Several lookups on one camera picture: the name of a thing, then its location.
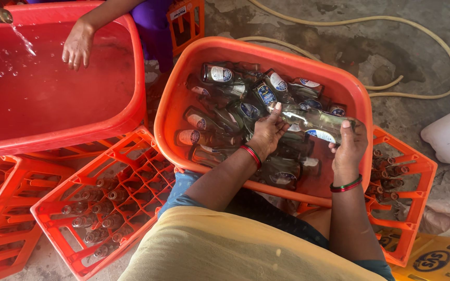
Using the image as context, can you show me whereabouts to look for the group of crated brown bottles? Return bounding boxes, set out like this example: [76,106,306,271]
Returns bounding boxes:
[365,148,410,204]
[60,176,136,259]

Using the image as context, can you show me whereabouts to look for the person's yellow garment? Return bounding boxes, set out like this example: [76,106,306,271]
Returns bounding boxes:
[117,206,390,281]

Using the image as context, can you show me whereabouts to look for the yellow plastic crate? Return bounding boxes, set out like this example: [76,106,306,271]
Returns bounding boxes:
[377,229,450,281]

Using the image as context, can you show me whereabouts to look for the red plastic tub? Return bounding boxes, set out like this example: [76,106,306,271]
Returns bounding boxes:
[0,0,148,157]

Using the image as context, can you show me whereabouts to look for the orange crate with white label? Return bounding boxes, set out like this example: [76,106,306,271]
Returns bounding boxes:
[166,0,205,58]

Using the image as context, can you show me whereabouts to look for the beige rubber hose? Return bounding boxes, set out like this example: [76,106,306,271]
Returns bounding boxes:
[236,0,450,100]

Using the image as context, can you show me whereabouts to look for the red green right wrist bangles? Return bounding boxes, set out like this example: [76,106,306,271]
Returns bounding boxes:
[329,174,364,193]

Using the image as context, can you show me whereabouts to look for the clear glass bottle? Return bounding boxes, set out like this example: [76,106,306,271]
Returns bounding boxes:
[267,102,357,145]

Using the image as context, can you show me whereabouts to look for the person's left hand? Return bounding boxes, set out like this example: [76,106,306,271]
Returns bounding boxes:
[247,102,290,161]

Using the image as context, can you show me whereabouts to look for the heap of labelled glass bottles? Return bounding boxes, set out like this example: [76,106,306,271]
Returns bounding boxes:
[174,60,347,190]

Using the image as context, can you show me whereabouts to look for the person's right hand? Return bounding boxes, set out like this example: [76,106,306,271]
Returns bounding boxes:
[328,119,369,185]

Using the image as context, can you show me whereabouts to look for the red green left wrist bangles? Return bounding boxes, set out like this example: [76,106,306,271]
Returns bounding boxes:
[240,144,263,170]

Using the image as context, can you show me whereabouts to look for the red green wrist bangles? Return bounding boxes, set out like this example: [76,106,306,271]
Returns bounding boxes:
[329,174,364,193]
[240,144,263,170]

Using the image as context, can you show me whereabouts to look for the orange bottle crate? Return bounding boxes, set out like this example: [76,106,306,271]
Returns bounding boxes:
[297,124,438,268]
[21,131,149,161]
[30,125,177,281]
[0,155,76,281]

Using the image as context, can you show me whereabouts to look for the orange plastic tub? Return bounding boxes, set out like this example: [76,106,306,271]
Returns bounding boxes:
[153,36,374,208]

